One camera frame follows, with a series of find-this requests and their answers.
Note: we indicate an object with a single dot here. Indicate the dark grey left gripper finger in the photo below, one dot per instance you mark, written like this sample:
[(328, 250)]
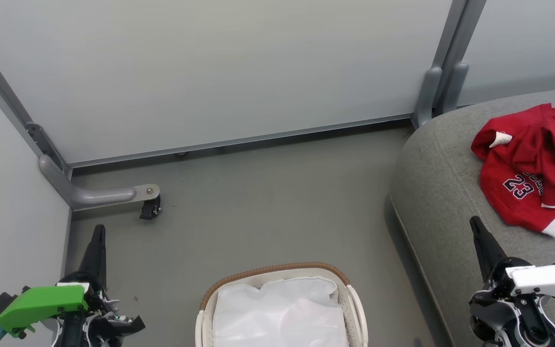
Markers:
[(96, 255)]

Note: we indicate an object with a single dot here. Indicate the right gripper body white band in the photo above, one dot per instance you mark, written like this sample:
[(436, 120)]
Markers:
[(542, 282)]

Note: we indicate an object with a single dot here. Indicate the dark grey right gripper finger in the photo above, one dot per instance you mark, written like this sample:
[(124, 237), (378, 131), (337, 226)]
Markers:
[(487, 248)]

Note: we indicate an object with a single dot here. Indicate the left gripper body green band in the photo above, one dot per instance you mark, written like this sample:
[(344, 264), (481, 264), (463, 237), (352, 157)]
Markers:
[(41, 303)]

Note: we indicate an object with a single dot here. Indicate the plain red garment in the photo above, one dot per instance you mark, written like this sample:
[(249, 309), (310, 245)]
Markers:
[(547, 144)]

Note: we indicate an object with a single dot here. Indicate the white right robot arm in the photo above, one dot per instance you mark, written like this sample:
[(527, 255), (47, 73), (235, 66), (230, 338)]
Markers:
[(487, 313)]

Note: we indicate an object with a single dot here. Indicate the white laundry basket brown rim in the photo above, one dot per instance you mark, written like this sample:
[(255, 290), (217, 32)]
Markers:
[(354, 308)]

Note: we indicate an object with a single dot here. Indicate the grey curved partition foot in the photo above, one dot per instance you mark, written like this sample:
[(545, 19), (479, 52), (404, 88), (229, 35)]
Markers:
[(94, 195)]

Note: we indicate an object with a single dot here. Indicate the black caster wheel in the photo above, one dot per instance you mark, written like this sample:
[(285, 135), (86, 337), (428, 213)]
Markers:
[(150, 208)]

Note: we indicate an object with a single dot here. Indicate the grey fabric sofa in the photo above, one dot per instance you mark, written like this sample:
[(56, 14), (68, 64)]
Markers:
[(441, 183)]

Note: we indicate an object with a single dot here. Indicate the grey partition base rail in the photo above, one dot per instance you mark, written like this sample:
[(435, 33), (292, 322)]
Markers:
[(239, 142)]

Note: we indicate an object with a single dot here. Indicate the grey double partition post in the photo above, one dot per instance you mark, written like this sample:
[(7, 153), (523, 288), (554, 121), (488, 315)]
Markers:
[(443, 62)]

